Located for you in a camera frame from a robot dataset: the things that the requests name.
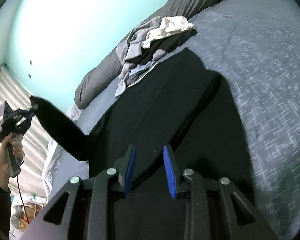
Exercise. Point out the blue-grey bed blanket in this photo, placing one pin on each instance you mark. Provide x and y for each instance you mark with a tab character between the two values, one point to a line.
252	55

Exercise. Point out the black sweater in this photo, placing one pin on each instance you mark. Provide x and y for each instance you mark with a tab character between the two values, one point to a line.
152	100

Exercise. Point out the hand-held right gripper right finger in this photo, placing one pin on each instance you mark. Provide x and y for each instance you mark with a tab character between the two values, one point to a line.
170	172

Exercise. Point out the white bed sheet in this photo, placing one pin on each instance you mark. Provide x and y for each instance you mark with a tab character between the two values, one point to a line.
50	165

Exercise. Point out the person's left hand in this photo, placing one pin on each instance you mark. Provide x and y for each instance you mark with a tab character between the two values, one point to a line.
2	165

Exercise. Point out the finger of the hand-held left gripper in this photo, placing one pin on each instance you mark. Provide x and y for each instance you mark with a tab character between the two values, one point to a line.
30	116

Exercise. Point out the floor clutter pile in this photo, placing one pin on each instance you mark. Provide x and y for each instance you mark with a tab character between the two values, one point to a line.
27	212

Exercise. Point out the blue striped garment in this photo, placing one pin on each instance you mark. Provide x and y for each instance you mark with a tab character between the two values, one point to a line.
140	71

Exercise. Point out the grey garment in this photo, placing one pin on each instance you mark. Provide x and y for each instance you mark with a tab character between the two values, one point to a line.
133	47

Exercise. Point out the black garment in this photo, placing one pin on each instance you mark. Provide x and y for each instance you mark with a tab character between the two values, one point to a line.
160	45

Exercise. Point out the person's left forearm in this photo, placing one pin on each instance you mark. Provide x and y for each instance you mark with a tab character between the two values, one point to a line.
0	205

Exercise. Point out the white garment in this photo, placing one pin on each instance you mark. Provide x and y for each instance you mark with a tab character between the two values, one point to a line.
170	26

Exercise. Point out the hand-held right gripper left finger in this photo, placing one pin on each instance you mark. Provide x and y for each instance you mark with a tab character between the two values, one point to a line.
130	172

